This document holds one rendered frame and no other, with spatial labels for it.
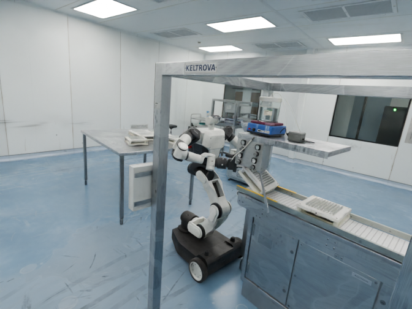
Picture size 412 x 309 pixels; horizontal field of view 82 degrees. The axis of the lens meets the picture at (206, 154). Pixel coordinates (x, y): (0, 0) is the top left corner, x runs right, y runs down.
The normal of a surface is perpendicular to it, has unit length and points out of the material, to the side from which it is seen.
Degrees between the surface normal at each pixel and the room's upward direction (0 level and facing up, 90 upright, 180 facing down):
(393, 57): 90
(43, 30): 90
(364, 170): 90
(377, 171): 90
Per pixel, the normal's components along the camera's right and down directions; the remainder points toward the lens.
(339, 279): -0.73, 0.11
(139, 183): 0.68, 0.23
